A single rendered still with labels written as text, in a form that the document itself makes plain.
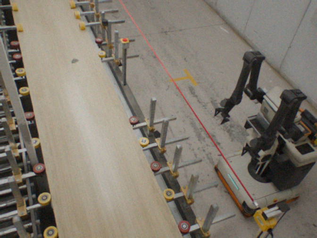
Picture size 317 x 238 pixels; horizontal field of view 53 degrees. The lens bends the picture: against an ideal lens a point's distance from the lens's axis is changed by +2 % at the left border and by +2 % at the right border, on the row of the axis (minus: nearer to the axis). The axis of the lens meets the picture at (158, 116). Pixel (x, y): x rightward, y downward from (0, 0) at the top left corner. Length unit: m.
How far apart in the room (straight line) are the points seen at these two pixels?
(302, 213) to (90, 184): 2.24
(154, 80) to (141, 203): 2.61
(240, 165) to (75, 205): 1.79
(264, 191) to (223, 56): 2.64
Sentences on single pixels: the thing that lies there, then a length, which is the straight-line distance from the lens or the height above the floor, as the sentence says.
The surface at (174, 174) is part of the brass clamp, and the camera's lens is 2.47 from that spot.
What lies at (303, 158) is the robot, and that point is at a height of 0.81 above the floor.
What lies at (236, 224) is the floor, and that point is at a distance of 3.34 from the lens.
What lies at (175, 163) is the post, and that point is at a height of 0.95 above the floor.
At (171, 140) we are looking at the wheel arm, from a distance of 2.67.
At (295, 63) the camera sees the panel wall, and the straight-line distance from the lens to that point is 5.02.
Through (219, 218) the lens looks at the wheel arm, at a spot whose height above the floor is 0.83.
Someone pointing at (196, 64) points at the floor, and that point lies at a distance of 4.97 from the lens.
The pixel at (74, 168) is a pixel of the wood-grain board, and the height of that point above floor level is 0.90.
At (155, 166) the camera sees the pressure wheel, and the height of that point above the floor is 0.90.
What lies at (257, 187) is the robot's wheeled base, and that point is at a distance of 3.28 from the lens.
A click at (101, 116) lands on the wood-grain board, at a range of 2.72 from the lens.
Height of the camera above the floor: 2.85
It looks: 45 degrees down
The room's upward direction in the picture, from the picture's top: 8 degrees clockwise
